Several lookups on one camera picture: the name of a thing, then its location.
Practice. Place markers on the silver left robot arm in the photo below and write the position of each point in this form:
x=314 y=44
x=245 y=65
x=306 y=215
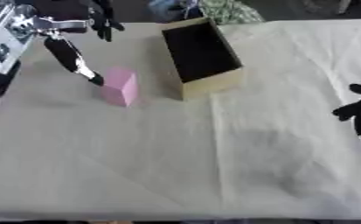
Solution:
x=4 y=38

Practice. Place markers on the pink rectangular block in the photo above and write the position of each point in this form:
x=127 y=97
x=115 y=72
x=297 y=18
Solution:
x=120 y=86

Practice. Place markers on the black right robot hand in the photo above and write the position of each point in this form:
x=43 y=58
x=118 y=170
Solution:
x=360 y=111

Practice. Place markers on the tan cardboard box black inside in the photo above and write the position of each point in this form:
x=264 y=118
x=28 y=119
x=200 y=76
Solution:
x=202 y=55

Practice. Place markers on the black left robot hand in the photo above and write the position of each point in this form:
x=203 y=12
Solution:
x=66 y=54

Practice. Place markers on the green white checked bag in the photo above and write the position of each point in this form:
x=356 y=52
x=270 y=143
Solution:
x=229 y=11

